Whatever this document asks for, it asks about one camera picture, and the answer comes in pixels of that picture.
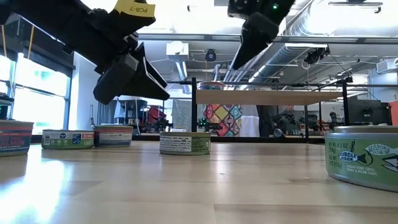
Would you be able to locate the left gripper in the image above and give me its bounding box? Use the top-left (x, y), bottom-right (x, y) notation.
top-left (93, 30), bottom-right (171, 106)

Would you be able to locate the grey ceiling beam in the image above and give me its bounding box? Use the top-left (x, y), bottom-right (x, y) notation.
top-left (138, 32), bottom-right (398, 44)

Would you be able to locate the red equipment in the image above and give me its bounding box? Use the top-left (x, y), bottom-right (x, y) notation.
top-left (146, 105), bottom-right (169, 124)

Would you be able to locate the yellow label tag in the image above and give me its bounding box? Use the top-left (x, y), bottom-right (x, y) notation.
top-left (112, 0), bottom-right (157, 19)

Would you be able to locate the black equipment stand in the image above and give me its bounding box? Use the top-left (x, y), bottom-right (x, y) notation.
top-left (118, 98), bottom-right (149, 125)

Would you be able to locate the person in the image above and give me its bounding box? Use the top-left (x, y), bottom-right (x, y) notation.
top-left (278, 105), bottom-right (299, 138)

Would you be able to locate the green solid white albacore can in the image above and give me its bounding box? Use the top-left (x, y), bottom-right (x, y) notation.
top-left (324, 133), bottom-right (398, 193)
top-left (334, 125), bottom-right (398, 135)

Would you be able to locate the silver ventilation duct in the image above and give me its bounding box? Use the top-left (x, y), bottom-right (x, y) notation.
top-left (223, 18), bottom-right (346, 91)

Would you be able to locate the white bin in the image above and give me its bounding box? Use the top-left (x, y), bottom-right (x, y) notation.
top-left (239, 105), bottom-right (261, 138)

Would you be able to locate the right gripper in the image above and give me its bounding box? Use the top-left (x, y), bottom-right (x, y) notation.
top-left (228, 0), bottom-right (280, 71)

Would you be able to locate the green can with gold lid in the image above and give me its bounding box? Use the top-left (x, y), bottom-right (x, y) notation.
top-left (159, 131), bottom-right (211, 156)

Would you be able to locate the white wall unit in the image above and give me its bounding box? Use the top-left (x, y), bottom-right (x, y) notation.
top-left (375, 57), bottom-right (398, 75)

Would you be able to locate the white ceiling box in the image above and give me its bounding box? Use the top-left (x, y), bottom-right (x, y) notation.
top-left (166, 40), bottom-right (190, 57)

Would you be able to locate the colourful patchwork quilt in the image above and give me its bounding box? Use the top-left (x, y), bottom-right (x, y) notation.
top-left (203, 104), bottom-right (243, 138)

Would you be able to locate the dark cabinet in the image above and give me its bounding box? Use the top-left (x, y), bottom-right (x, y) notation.
top-left (347, 98), bottom-right (392, 126)

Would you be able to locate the orange panel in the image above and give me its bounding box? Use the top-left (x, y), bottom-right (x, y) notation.
top-left (388, 100), bottom-right (398, 126)

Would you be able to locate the grey curtain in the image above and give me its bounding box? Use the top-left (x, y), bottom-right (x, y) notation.
top-left (96, 101), bottom-right (118, 125)

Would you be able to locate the wooden shelf with black frame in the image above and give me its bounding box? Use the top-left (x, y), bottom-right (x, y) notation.
top-left (191, 76), bottom-right (349, 144)

